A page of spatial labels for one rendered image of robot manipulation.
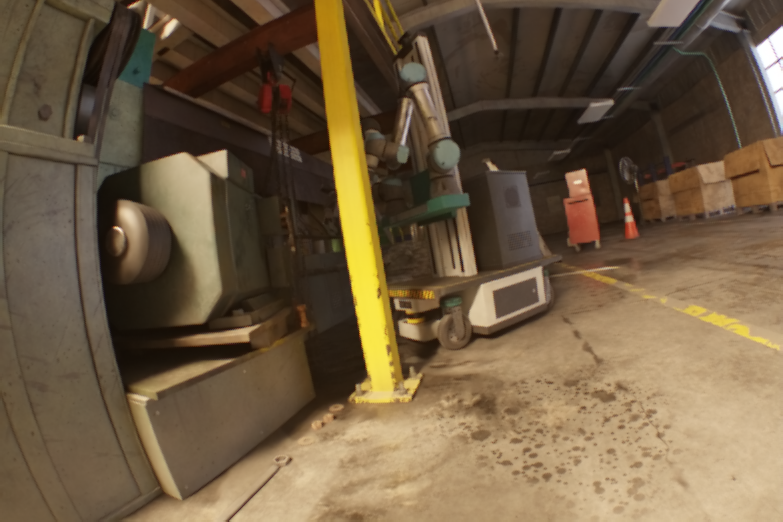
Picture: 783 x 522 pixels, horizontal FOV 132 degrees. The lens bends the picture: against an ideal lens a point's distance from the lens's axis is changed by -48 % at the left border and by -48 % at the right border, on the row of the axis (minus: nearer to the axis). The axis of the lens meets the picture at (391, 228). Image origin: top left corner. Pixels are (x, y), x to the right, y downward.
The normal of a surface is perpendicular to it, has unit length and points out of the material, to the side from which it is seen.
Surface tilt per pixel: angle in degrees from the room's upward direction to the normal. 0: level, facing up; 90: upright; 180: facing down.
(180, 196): 90
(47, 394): 90
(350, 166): 90
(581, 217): 90
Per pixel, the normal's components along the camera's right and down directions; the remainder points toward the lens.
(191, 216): 0.07, -0.09
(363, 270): -0.26, -0.03
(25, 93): 0.95, -0.18
